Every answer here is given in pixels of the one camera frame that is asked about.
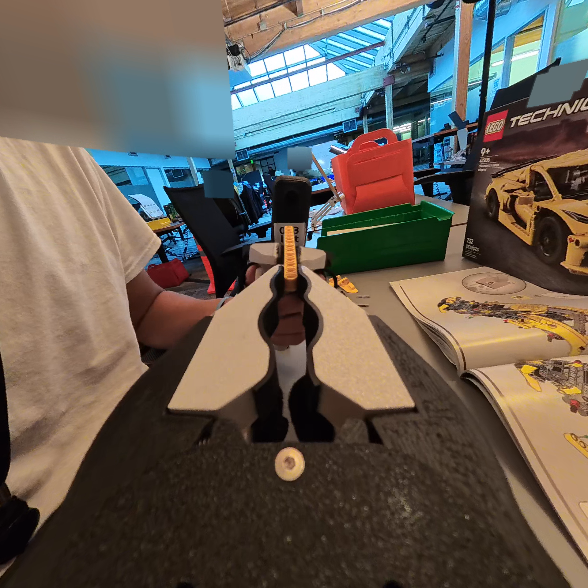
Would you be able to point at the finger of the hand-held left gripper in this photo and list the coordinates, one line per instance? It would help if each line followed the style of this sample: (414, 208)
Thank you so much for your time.
(264, 255)
(314, 259)

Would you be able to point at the black office chair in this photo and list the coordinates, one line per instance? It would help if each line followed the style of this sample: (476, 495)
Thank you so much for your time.
(206, 239)

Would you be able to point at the long yellow brick beam assembly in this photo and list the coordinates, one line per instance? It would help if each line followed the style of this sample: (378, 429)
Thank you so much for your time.
(291, 257)

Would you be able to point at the black toy car box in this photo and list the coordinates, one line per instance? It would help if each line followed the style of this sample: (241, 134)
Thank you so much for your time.
(528, 206)

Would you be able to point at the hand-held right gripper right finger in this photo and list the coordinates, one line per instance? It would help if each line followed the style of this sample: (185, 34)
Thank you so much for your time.
(358, 367)

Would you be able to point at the light grey garment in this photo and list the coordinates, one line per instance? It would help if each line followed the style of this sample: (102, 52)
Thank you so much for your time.
(55, 275)

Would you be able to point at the open instruction booklet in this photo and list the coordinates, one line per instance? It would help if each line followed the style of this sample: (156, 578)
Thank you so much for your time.
(496, 330)

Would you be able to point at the yellow storage bin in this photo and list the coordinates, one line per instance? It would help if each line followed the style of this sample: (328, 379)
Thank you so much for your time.
(158, 224)

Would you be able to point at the black pole floor lamp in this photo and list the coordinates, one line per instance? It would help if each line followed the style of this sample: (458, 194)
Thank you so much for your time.
(487, 59)

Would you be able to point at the person's left hand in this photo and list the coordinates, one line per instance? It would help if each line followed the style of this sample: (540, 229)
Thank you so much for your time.
(289, 321)

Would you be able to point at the ceiling mounted grey device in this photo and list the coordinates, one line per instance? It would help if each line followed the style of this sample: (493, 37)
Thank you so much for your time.
(235, 55)

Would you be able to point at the light blue wristband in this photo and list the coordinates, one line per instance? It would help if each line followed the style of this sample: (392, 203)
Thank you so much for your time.
(223, 302)

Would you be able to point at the grey desk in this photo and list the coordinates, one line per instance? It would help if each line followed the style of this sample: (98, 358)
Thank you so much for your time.
(395, 321)

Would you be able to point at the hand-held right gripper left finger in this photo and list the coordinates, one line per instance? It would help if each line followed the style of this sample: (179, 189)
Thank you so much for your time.
(220, 367)

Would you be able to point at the pile of yellow brick parts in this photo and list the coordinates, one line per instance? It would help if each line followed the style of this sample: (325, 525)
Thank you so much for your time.
(344, 285)

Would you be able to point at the red bag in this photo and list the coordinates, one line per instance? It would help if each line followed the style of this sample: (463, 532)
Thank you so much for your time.
(167, 272)

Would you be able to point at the orange bag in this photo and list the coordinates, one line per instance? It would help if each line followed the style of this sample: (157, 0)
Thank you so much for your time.
(376, 179)

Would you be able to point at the green storage bin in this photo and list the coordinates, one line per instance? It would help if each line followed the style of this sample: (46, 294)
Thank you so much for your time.
(390, 248)

